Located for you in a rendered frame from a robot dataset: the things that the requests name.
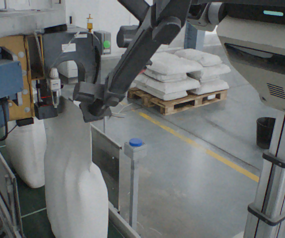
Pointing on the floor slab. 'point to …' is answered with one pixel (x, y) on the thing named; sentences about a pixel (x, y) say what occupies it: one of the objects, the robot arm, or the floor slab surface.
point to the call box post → (133, 193)
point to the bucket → (264, 131)
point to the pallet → (148, 98)
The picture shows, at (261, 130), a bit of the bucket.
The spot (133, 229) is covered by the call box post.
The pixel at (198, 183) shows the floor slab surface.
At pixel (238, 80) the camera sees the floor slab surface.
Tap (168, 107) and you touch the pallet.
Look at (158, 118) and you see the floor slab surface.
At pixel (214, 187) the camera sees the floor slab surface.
